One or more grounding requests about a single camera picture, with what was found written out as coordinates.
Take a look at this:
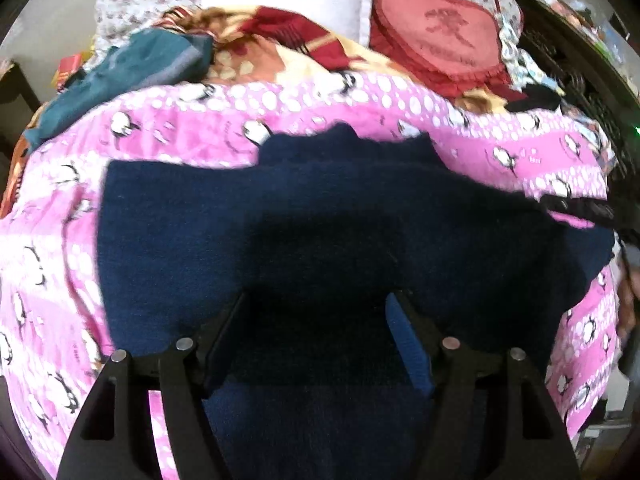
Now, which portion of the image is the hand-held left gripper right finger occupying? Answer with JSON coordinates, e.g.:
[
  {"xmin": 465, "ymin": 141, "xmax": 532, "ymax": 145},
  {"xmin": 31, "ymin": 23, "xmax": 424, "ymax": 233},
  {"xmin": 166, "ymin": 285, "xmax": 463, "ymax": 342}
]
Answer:
[{"xmin": 386, "ymin": 290, "xmax": 583, "ymax": 480}]

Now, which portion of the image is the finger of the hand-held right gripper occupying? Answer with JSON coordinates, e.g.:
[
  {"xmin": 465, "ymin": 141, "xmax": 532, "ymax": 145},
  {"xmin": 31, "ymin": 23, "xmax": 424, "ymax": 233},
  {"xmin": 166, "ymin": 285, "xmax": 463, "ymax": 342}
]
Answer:
[{"xmin": 537, "ymin": 194, "xmax": 619, "ymax": 234}]

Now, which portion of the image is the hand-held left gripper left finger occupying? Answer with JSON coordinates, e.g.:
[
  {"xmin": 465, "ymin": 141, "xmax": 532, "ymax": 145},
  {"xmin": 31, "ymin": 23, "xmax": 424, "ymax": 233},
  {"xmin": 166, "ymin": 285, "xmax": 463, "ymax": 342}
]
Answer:
[{"xmin": 56, "ymin": 291, "xmax": 251, "ymax": 480}]

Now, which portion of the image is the navy blue sweater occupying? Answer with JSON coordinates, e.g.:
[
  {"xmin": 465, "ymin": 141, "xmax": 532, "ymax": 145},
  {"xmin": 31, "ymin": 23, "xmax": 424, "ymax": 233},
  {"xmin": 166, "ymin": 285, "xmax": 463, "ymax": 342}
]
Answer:
[{"xmin": 97, "ymin": 122, "xmax": 616, "ymax": 480}]

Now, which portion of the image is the person's right hand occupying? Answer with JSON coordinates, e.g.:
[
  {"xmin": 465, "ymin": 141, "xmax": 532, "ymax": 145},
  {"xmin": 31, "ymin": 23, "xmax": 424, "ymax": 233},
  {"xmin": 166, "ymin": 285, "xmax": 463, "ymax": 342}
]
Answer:
[{"xmin": 616, "ymin": 272, "xmax": 640, "ymax": 345}]

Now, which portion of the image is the dark wooden headboard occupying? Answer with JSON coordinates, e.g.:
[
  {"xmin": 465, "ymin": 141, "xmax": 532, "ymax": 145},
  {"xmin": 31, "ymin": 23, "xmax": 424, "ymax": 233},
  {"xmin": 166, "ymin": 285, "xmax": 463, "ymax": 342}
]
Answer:
[{"xmin": 502, "ymin": 0, "xmax": 640, "ymax": 202}]

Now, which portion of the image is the floral ruffled cloth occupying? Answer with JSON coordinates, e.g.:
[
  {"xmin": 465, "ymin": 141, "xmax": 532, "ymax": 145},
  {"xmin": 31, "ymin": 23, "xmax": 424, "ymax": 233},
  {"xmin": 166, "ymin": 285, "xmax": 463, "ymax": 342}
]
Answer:
[{"xmin": 450, "ymin": 0, "xmax": 563, "ymax": 98}]

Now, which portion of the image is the pink penguin blanket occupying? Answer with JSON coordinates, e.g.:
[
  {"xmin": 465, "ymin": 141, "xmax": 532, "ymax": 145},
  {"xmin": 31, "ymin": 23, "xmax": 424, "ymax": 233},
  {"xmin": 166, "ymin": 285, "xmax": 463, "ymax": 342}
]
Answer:
[{"xmin": 0, "ymin": 72, "xmax": 632, "ymax": 480}]

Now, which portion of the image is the red heart pillow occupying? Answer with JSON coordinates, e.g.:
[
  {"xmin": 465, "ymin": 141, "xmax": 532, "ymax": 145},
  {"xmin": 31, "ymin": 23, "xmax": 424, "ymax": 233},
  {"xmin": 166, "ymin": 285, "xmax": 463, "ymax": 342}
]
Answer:
[{"xmin": 369, "ymin": 0, "xmax": 527, "ymax": 100}]

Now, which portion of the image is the teal cloth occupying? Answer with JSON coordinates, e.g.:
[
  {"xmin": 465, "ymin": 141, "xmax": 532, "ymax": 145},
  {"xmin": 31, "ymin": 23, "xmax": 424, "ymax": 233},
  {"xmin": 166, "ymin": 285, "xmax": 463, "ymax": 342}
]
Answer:
[{"xmin": 22, "ymin": 27, "xmax": 217, "ymax": 152}]

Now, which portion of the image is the small red box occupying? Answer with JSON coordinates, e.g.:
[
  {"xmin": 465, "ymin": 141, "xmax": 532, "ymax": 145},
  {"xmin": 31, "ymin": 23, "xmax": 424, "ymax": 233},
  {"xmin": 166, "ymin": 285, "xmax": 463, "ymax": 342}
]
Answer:
[{"xmin": 52, "ymin": 52, "xmax": 87, "ymax": 91}]

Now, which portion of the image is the red gold patterned blanket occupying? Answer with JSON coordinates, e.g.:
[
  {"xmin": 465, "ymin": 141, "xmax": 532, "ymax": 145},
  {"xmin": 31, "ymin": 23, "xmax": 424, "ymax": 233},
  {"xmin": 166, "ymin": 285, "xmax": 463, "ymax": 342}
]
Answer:
[{"xmin": 0, "ymin": 5, "xmax": 531, "ymax": 217}]

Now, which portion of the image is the dark wooden nightstand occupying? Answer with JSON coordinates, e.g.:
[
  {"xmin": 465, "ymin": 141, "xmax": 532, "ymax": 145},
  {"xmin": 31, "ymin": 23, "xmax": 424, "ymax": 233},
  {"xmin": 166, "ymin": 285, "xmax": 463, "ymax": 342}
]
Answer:
[{"xmin": 0, "ymin": 60, "xmax": 45, "ymax": 162}]

